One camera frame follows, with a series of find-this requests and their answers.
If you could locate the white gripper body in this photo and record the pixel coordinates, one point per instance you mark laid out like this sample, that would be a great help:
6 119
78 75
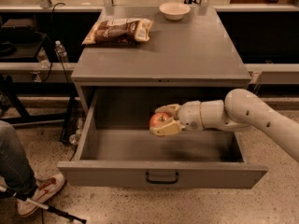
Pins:
191 115

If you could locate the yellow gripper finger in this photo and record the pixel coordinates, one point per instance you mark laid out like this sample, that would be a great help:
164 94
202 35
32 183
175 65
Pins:
168 127
172 110

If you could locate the red apple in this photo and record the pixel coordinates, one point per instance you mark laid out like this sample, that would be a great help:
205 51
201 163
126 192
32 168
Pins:
158 119

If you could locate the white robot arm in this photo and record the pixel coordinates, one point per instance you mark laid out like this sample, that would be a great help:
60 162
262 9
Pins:
239 110

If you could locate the grey open drawer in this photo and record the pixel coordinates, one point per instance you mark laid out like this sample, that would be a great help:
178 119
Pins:
116 148

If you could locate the grey metal cabinet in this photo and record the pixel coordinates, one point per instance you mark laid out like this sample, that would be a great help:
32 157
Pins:
193 52

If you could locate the white bowl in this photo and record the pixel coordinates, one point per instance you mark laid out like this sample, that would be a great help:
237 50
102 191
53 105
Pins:
174 11

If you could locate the brown chip bag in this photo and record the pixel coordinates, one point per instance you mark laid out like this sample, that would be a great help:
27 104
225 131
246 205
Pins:
124 31

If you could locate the plastic bottle on floor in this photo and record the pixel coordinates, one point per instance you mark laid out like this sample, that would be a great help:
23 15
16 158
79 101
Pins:
76 132

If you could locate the clear water bottle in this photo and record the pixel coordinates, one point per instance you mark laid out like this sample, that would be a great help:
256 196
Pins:
61 52

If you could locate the white red sneaker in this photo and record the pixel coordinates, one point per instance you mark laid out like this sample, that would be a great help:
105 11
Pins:
46 189

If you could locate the person leg in jeans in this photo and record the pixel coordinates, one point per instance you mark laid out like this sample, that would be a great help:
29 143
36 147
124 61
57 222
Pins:
14 166

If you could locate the black side table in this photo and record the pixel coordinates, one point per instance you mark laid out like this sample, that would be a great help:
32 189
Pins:
29 66

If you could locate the black grey stick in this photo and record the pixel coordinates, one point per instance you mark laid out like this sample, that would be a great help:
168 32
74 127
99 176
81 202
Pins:
11 193

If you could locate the black drawer handle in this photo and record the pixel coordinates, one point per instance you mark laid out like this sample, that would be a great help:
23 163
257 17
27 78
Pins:
162 179

